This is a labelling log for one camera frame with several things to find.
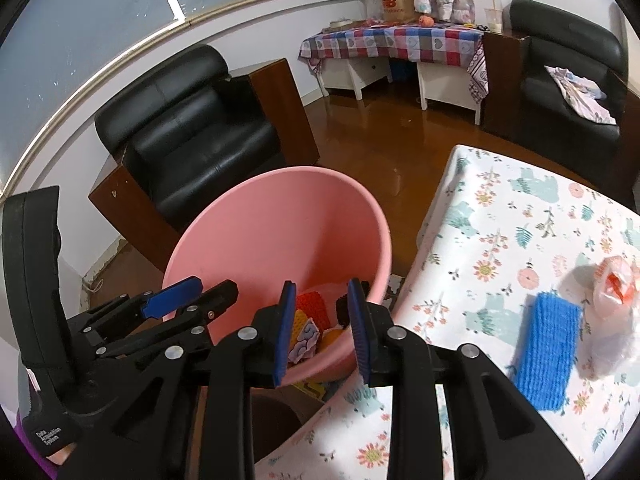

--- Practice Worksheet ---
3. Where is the black foam net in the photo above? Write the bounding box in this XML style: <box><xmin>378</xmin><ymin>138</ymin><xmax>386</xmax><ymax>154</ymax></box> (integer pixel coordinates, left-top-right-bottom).
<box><xmin>334</xmin><ymin>290</ymin><xmax>357</xmax><ymax>328</ymax></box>

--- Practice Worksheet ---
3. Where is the black leather armchair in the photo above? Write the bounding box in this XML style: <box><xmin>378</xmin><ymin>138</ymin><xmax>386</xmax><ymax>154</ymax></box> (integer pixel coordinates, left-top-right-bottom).
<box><xmin>89</xmin><ymin>44</ymin><xmax>321</xmax><ymax>271</ymax></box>
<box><xmin>482</xmin><ymin>0</ymin><xmax>630</xmax><ymax>158</ymax></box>

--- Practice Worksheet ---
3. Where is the blue foam net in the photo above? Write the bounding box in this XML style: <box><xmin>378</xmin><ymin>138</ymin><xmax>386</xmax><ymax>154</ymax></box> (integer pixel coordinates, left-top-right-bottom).
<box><xmin>515</xmin><ymin>292</ymin><xmax>583</xmax><ymax>413</ymax></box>

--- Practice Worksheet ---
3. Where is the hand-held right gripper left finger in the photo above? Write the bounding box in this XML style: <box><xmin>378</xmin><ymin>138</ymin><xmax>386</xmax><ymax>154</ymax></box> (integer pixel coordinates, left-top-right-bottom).
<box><xmin>60</xmin><ymin>280</ymin><xmax>298</xmax><ymax>480</ymax></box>

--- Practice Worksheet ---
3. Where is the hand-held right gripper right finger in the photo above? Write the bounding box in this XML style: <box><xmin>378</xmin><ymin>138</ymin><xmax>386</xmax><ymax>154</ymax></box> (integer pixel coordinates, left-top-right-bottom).
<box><xmin>346</xmin><ymin>277</ymin><xmax>586</xmax><ymax>480</ymax></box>

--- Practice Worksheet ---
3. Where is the printed plastic wrapper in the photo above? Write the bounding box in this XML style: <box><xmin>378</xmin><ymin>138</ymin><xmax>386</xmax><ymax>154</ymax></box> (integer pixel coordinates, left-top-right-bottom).
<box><xmin>287</xmin><ymin>321</ymin><xmax>321</xmax><ymax>363</ymax></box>

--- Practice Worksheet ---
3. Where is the red foam net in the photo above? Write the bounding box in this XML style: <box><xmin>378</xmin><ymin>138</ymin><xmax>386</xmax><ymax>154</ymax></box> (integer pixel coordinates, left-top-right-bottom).
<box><xmin>296</xmin><ymin>287</ymin><xmax>333</xmax><ymax>328</ymax></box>

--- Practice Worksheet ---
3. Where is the plastic drink cup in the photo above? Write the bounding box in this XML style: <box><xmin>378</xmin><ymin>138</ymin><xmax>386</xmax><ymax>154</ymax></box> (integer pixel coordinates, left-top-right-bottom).
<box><xmin>484</xmin><ymin>0</ymin><xmax>503</xmax><ymax>33</ymax></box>

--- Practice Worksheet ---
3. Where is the white low table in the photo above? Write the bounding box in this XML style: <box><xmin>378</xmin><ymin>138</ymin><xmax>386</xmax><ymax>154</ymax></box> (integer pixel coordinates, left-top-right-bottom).
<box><xmin>319</xmin><ymin>57</ymin><xmax>483</xmax><ymax>126</ymax></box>

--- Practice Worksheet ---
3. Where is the window with grey blind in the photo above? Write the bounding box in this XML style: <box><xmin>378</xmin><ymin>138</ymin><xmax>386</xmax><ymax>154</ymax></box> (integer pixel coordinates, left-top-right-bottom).
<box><xmin>0</xmin><ymin>0</ymin><xmax>373</xmax><ymax>196</ymax></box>

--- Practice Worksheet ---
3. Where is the checkered cloth side table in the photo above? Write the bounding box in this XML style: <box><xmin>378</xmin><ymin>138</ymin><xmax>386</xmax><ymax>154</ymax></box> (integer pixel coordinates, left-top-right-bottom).
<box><xmin>299</xmin><ymin>24</ymin><xmax>490</xmax><ymax>103</ymax></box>

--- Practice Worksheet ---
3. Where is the person's left forearm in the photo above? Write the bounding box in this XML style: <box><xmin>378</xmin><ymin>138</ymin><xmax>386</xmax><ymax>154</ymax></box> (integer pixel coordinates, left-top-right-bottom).
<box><xmin>12</xmin><ymin>407</ymin><xmax>76</xmax><ymax>480</ymax></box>

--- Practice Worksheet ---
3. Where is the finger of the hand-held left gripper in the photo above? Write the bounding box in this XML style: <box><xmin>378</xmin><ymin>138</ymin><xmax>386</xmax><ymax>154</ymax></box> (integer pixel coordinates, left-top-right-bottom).
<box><xmin>95</xmin><ymin>280</ymin><xmax>240</xmax><ymax>361</ymax></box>
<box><xmin>67</xmin><ymin>276</ymin><xmax>203</xmax><ymax>346</ymax></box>

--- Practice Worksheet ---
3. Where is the pink plastic bucket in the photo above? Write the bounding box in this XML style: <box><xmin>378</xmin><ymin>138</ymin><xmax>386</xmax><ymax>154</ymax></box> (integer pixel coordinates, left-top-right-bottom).
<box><xmin>162</xmin><ymin>166</ymin><xmax>393</xmax><ymax>386</ymax></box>

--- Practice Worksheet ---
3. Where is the crumpled printed cloth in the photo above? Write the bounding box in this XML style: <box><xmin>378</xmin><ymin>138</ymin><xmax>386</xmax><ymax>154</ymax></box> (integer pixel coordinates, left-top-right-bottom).
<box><xmin>544</xmin><ymin>65</ymin><xmax>617</xmax><ymax>126</ymax></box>

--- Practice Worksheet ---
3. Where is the clear plastic bag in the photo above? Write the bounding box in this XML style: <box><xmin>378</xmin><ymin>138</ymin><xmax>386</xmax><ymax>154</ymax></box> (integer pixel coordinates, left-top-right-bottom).
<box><xmin>575</xmin><ymin>305</ymin><xmax>640</xmax><ymax>378</ymax></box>

